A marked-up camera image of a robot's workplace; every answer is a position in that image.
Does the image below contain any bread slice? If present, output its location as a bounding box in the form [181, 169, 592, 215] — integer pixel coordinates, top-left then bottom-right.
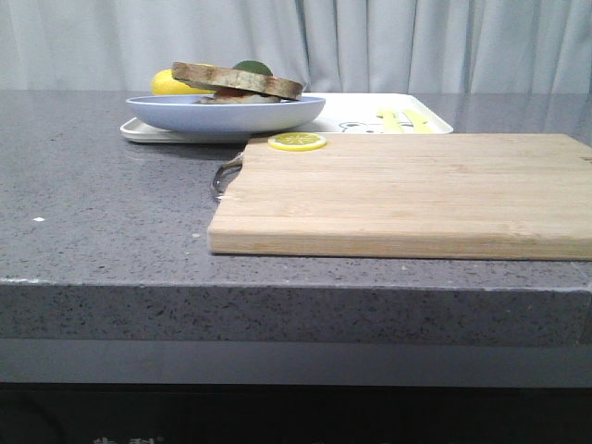
[171, 62, 303, 100]
[197, 94, 281, 105]

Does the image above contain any fried egg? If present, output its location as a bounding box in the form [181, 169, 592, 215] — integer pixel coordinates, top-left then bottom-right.
[214, 87, 266, 96]

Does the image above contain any light blue round plate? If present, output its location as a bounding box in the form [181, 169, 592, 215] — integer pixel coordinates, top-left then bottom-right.
[126, 94, 326, 134]

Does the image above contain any white bear tray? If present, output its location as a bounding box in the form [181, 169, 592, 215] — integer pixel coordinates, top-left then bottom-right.
[120, 92, 453, 144]

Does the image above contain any yellow lemon slice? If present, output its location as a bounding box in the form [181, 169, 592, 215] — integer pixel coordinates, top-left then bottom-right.
[267, 132, 327, 152]

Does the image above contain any yellow plastic fork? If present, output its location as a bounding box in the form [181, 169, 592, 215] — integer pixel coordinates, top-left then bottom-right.
[376, 108, 405, 134]

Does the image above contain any yellow plastic knife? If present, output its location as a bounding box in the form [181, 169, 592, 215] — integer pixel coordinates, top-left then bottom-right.
[402, 109, 434, 134]

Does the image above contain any green lime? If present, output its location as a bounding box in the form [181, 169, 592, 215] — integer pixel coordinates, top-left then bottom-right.
[233, 60, 273, 76]

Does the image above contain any front yellow lemon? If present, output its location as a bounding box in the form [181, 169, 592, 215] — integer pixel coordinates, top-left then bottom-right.
[151, 68, 201, 95]

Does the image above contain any wooden cutting board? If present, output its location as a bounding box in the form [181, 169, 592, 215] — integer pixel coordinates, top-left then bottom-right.
[207, 133, 591, 261]

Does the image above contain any grey curtain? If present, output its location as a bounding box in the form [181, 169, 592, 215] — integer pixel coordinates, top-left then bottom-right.
[1, 1, 591, 93]

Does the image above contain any metal board handle loop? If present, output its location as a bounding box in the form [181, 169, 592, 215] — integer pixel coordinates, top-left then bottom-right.
[210, 152, 243, 202]

